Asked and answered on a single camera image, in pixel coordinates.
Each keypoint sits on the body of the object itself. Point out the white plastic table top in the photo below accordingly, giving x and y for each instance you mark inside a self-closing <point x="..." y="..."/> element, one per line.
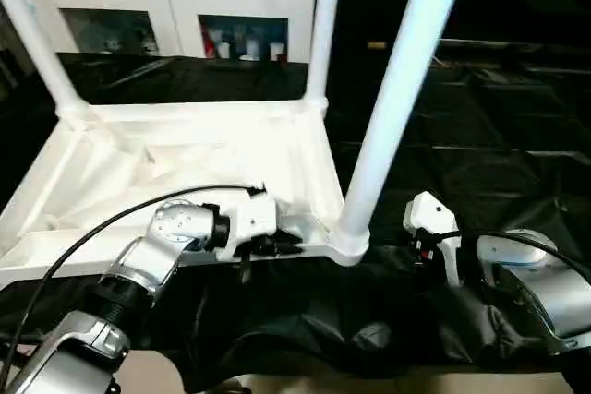
<point x="161" y="158"/>

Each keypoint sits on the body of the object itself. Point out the white plastic table leg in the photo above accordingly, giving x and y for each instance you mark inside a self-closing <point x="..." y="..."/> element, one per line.
<point x="397" y="89"/>
<point x="37" y="34"/>
<point x="323" y="20"/>

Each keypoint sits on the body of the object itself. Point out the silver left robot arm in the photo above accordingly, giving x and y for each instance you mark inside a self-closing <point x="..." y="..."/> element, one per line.
<point x="148" y="251"/>

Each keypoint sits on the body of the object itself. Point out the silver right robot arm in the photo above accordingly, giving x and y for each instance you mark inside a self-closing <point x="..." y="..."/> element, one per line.
<point x="545" y="283"/>

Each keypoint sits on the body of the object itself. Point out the black plastic mat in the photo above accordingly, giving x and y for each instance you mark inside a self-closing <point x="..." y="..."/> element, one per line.
<point x="485" y="135"/>

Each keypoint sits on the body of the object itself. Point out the white cup with red label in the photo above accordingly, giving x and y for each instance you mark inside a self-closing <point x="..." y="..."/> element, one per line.
<point x="276" y="51"/>

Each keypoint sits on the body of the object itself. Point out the red white bottle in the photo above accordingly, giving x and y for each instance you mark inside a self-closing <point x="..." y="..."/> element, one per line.
<point x="211" y="45"/>

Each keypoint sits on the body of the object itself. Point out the black television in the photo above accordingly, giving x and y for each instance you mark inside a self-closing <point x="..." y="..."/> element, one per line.
<point x="517" y="41"/>

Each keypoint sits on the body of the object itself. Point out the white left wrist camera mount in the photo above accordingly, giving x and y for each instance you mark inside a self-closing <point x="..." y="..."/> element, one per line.
<point x="249" y="218"/>

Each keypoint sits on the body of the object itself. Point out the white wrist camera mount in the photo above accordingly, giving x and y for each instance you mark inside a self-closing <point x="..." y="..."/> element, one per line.
<point x="249" y="218"/>
<point x="431" y="214"/>

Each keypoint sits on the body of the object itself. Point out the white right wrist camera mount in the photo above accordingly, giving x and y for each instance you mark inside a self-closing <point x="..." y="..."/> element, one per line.
<point x="431" y="214"/>

